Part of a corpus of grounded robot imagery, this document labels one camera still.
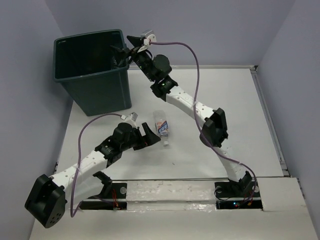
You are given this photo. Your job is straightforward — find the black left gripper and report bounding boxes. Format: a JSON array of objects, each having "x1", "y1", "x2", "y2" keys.
[{"x1": 120, "y1": 123, "x2": 160, "y2": 152}]

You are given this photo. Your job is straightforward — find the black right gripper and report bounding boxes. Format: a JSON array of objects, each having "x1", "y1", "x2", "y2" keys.
[{"x1": 109, "y1": 35, "x2": 156, "y2": 83}]

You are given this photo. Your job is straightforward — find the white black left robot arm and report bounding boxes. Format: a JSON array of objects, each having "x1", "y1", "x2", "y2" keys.
[{"x1": 24, "y1": 122, "x2": 161, "y2": 229}]

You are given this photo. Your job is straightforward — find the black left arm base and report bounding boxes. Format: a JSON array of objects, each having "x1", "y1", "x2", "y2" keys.
[{"x1": 79, "y1": 171, "x2": 127, "y2": 211}]

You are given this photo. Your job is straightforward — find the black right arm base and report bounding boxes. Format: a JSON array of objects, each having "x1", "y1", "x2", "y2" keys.
[{"x1": 213, "y1": 172, "x2": 263, "y2": 210}]

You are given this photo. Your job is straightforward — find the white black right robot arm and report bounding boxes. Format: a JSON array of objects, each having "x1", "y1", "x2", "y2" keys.
[{"x1": 110, "y1": 34, "x2": 257, "y2": 201}]

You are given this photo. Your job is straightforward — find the dark green plastic bin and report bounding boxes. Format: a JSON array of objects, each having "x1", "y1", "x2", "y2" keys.
[{"x1": 53, "y1": 29, "x2": 132, "y2": 116}]

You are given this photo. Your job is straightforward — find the clear bottle white blue label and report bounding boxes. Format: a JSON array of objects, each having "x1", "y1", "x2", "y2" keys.
[{"x1": 153, "y1": 110, "x2": 170, "y2": 147}]

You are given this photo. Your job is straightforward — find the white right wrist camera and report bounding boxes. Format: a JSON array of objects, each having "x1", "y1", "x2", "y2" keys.
[{"x1": 137, "y1": 29, "x2": 157, "y2": 53}]

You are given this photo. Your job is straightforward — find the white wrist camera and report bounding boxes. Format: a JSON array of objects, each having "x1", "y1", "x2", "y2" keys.
[
  {"x1": 120, "y1": 112, "x2": 138, "y2": 128},
  {"x1": 137, "y1": 29, "x2": 157, "y2": 53}
]

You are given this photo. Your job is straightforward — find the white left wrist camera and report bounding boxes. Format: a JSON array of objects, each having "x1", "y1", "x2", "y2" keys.
[{"x1": 120, "y1": 112, "x2": 138, "y2": 128}]

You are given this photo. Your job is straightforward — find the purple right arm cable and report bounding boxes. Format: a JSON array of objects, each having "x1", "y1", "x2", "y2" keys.
[{"x1": 151, "y1": 41, "x2": 258, "y2": 208}]

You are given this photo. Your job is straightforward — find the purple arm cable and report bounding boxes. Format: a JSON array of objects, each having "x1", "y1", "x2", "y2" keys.
[
  {"x1": 151, "y1": 41, "x2": 258, "y2": 208},
  {"x1": 68, "y1": 112, "x2": 126, "y2": 218}
]

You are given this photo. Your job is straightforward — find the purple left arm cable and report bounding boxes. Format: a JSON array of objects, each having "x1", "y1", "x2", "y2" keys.
[{"x1": 68, "y1": 112, "x2": 126, "y2": 218}]

